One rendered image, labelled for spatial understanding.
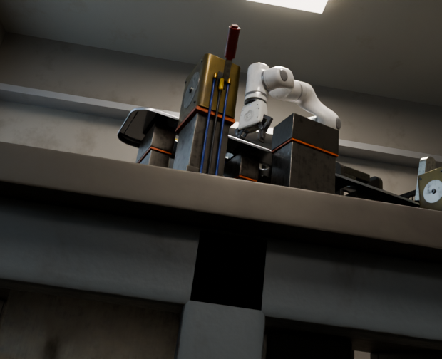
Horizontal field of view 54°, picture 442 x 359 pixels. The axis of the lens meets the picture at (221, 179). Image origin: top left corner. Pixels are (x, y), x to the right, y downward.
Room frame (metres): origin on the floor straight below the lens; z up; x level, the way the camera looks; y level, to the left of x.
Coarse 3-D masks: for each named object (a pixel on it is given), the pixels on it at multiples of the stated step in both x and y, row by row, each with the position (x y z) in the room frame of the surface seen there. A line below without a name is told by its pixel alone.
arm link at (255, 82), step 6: (252, 66) 1.29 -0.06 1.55; (258, 66) 1.28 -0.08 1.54; (264, 66) 1.28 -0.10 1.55; (252, 72) 1.29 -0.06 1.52; (258, 72) 1.28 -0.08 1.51; (252, 78) 1.29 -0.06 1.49; (258, 78) 1.27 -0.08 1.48; (246, 84) 1.32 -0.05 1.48; (252, 84) 1.29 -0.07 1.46; (258, 84) 1.28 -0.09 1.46; (264, 84) 1.27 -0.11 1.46; (246, 90) 1.31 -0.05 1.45; (252, 90) 1.28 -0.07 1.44; (258, 90) 1.28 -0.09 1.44; (264, 90) 1.29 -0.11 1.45; (270, 90) 1.31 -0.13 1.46
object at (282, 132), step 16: (288, 128) 0.77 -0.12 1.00; (304, 128) 0.77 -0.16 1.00; (320, 128) 0.79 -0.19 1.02; (272, 144) 0.83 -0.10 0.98; (288, 144) 0.78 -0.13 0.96; (304, 144) 0.77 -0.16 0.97; (320, 144) 0.79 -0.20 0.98; (336, 144) 0.80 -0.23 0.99; (288, 160) 0.77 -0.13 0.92; (304, 160) 0.78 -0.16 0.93; (320, 160) 0.79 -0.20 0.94; (272, 176) 0.82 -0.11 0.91; (288, 176) 0.77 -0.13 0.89; (304, 176) 0.78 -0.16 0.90; (320, 176) 0.79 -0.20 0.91
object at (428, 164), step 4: (420, 160) 1.01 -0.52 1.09; (424, 160) 0.99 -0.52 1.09; (428, 160) 0.99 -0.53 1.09; (432, 160) 1.00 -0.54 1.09; (420, 164) 1.01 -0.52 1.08; (424, 164) 0.99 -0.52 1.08; (428, 164) 0.99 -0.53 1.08; (432, 164) 1.00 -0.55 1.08; (420, 168) 1.01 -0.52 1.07; (424, 168) 0.99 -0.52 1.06; (428, 168) 1.00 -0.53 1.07; (432, 168) 1.00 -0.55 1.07; (420, 172) 1.01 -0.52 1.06; (424, 172) 0.99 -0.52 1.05; (416, 188) 1.02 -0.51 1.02; (416, 192) 1.02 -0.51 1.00; (416, 196) 1.02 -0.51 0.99; (416, 200) 1.02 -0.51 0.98
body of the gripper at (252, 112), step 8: (248, 104) 1.31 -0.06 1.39; (256, 104) 1.28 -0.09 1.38; (264, 104) 1.29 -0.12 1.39; (248, 112) 1.30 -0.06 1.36; (256, 112) 1.28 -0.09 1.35; (264, 112) 1.28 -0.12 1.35; (240, 120) 1.33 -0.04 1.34; (248, 120) 1.30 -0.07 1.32; (256, 120) 1.28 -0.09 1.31; (264, 120) 1.30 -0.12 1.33; (240, 128) 1.33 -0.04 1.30; (248, 128) 1.33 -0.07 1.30; (256, 128) 1.32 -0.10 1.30
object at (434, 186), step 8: (440, 168) 0.94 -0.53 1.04; (424, 176) 0.98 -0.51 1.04; (432, 176) 0.96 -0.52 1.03; (440, 176) 0.94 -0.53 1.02; (424, 184) 0.98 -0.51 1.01; (432, 184) 0.96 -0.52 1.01; (440, 184) 0.94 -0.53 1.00; (424, 192) 0.99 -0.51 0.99; (432, 192) 0.96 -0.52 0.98; (440, 192) 0.94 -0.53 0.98; (424, 200) 0.99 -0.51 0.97; (432, 200) 0.97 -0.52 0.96; (440, 200) 0.95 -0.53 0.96; (424, 208) 0.99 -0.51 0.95; (432, 208) 0.97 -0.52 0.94; (440, 208) 0.95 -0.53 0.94
